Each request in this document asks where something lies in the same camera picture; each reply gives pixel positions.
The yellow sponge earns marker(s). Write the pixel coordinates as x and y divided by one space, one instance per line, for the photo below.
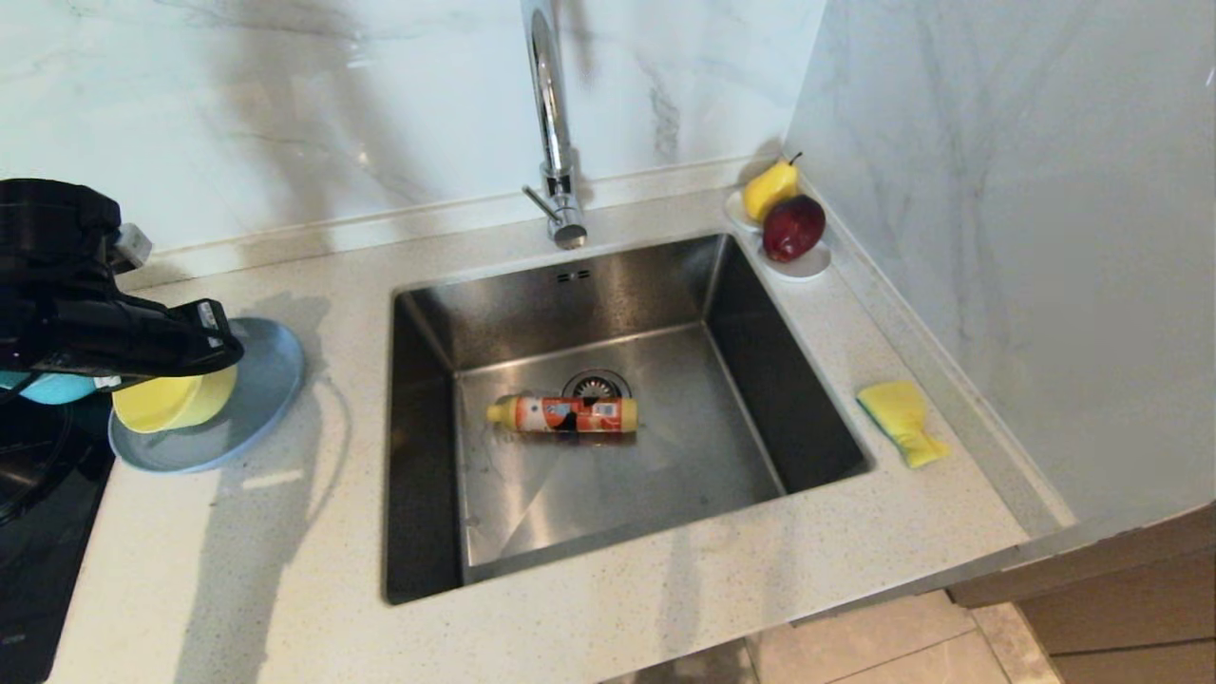
898 410

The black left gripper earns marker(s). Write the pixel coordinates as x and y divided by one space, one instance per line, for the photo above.
95 332

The metal sink drain strainer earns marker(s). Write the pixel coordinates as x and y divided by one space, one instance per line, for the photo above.
598 383

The pale yellow bowl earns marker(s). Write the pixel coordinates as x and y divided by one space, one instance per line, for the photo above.
176 404

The dark red apple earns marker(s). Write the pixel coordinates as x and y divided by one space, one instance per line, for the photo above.
793 228

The light blue bowl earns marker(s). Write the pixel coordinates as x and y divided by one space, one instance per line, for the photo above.
52 388

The black induction cooktop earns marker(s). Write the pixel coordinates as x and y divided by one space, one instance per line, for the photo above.
47 570

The blue-grey plate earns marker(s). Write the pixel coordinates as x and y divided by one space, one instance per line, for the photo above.
256 399

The orange dish soap bottle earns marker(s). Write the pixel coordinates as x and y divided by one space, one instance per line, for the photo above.
570 415

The stainless steel sink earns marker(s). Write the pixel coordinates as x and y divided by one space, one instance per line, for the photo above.
760 380

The yellow pear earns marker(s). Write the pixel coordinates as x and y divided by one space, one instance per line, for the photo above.
768 193

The wooden cabinet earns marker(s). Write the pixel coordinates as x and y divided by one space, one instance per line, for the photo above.
1121 608

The chrome faucet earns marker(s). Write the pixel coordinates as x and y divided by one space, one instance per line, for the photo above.
551 95

